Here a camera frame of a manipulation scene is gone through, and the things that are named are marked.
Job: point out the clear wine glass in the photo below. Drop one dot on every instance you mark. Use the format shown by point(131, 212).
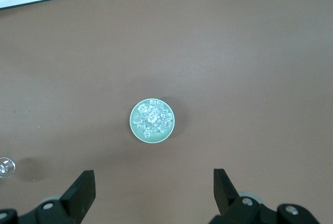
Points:
point(6, 168)

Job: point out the green round bowl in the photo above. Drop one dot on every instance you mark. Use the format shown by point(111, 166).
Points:
point(156, 138)

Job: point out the clear ice cubes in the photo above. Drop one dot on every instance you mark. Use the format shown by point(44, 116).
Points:
point(152, 117)

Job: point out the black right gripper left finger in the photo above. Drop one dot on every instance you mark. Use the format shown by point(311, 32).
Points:
point(75, 198)

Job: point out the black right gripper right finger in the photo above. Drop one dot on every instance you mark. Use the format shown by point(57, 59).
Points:
point(226, 195)

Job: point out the brown table mat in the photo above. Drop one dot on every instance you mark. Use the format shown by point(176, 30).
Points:
point(234, 52)

